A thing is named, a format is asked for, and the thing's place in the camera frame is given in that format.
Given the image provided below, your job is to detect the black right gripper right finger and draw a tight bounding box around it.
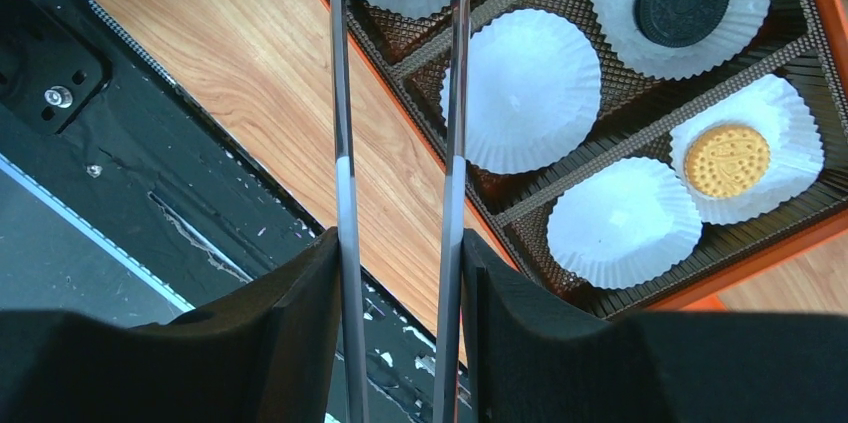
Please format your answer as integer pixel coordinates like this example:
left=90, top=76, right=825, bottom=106
left=462, top=230, right=847, bottom=422

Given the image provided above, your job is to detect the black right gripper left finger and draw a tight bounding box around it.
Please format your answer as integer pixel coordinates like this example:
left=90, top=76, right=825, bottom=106
left=1, top=228, right=341, bottom=422

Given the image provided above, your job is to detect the metal tongs white handle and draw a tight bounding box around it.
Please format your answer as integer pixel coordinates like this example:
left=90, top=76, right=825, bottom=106
left=329, top=0, right=471, bottom=422

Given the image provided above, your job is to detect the orange compartment cookie box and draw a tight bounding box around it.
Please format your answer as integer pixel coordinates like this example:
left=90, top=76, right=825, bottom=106
left=284, top=0, right=848, bottom=321

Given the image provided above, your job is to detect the swirl butter cookie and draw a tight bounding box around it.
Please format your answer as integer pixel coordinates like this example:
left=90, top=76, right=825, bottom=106
left=683, top=124, right=771, bottom=199

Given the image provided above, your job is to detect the black sandwich cookie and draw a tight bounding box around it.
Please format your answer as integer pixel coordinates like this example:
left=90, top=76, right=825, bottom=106
left=633, top=0, right=730, bottom=48

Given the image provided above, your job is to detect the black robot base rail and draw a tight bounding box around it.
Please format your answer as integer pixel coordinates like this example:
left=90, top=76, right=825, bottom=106
left=0, top=0, right=478, bottom=423

